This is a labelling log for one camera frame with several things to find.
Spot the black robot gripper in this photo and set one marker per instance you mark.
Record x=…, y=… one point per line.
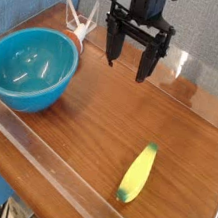
x=122, y=21

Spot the yellow green toy corn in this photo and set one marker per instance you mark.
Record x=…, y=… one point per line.
x=136, y=177

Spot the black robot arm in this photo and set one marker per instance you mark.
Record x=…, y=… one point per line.
x=147, y=9

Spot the orange white toy object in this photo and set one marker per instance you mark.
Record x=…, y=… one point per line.
x=77, y=36

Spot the blue bowl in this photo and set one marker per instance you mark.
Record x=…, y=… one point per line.
x=36, y=65

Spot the clear acrylic back barrier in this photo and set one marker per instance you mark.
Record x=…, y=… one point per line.
x=181, y=86

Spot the clear acrylic barrier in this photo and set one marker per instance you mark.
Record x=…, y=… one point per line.
x=181, y=86
x=71, y=186

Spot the clear acrylic front barrier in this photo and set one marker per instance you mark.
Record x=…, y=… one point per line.
x=71, y=186

